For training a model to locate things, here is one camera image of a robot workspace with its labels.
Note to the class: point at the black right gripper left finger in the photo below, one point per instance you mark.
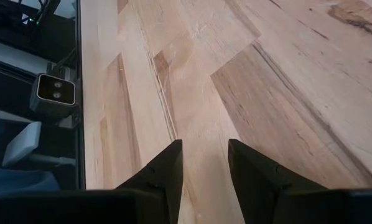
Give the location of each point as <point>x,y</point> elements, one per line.
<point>148,199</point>

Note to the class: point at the grey chair armrest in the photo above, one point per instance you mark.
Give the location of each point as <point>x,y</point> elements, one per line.
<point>22,143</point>

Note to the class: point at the person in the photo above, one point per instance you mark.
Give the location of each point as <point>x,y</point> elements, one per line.
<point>18,182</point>

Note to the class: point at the grey depth camera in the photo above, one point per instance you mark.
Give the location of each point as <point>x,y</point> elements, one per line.
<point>53,93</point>

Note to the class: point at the black electronics box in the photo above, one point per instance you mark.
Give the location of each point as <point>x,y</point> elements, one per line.
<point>5,18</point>

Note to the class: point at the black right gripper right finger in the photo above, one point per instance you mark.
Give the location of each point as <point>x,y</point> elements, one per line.
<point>273,196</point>

